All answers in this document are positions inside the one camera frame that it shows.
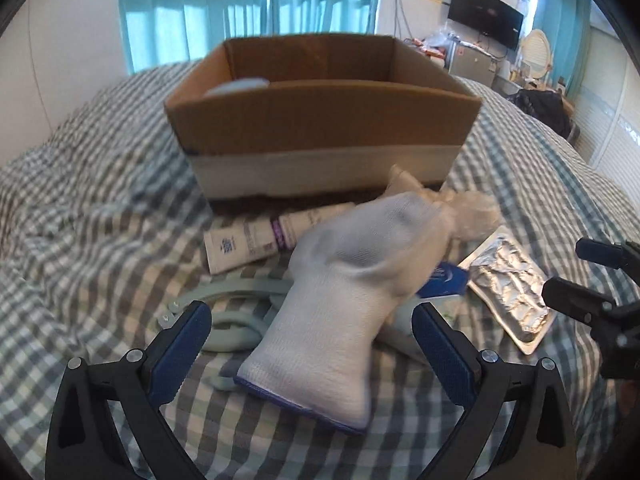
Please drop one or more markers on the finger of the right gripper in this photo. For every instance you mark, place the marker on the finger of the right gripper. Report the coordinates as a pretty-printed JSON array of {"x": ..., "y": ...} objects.
[
  {"x": 579, "y": 303},
  {"x": 623, "y": 256}
]

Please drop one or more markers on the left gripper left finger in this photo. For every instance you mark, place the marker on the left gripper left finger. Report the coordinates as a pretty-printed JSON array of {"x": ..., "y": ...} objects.
[{"x": 83, "y": 441}]

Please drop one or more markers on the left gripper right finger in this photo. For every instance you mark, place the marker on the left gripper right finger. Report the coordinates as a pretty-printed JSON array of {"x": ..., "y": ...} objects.
[{"x": 539, "y": 442}]

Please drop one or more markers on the silver blister pill pack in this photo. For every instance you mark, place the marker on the silver blister pill pack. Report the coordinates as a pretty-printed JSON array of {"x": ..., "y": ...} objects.
[{"x": 510, "y": 283}]

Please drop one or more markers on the blue tissue pack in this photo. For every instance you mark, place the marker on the blue tissue pack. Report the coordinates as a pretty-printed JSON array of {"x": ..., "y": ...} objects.
[{"x": 445, "y": 290}]

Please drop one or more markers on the cream cloth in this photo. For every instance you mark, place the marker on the cream cloth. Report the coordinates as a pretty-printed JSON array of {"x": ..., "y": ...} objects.
[{"x": 473, "y": 215}]

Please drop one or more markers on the white knit glove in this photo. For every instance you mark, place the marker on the white knit glove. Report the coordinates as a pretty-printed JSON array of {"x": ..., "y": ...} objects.
[{"x": 349, "y": 274}]

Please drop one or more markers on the grey-green folding hanger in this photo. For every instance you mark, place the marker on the grey-green folding hanger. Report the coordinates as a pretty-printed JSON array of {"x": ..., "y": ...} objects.
[{"x": 232, "y": 331}]

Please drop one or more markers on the white cream tube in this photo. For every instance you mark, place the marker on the white cream tube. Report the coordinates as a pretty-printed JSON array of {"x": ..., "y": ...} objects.
[{"x": 249, "y": 241}]

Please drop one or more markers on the white wardrobe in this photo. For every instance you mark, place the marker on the white wardrobe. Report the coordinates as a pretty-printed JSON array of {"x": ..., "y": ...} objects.
[{"x": 607, "y": 111}]

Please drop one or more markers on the black clothes on chair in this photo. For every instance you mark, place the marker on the black clothes on chair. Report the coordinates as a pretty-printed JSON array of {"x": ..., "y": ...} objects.
[{"x": 545, "y": 106}]

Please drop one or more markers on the white oval mirror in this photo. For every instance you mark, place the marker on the white oval mirror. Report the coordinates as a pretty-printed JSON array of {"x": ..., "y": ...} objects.
[{"x": 536, "y": 53}]

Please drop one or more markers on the silver mini fridge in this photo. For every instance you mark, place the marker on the silver mini fridge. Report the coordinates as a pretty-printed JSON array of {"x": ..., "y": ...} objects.
[{"x": 471, "y": 62}]

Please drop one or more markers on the teal side curtain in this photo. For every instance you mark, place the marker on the teal side curtain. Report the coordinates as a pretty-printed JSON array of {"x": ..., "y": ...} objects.
[{"x": 566, "y": 24}]

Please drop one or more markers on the brown cardboard box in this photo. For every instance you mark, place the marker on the brown cardboard box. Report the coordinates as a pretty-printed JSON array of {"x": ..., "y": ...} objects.
[{"x": 285, "y": 116}]

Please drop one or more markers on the teal window curtain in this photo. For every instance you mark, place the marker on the teal window curtain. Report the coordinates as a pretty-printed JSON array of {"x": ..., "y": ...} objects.
[{"x": 159, "y": 32}]

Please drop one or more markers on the black wall television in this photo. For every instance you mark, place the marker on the black wall television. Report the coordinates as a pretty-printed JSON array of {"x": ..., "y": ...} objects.
[{"x": 491, "y": 18}]

